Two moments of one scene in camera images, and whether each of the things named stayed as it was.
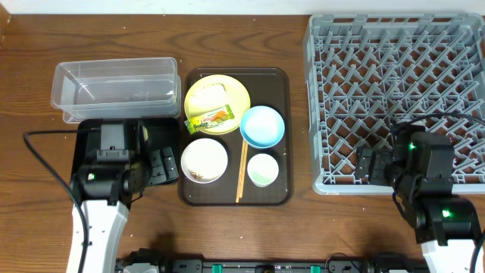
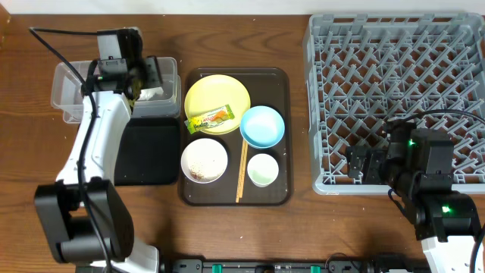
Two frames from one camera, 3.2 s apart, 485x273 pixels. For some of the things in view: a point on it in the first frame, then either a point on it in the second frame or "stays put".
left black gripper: x=160 y=167 -> x=150 y=72
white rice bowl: x=204 y=161 stays put
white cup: x=262 y=170 stays put
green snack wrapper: x=209 y=118 stays put
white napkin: x=211 y=97 -> x=148 y=93
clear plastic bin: x=117 y=88 stays put
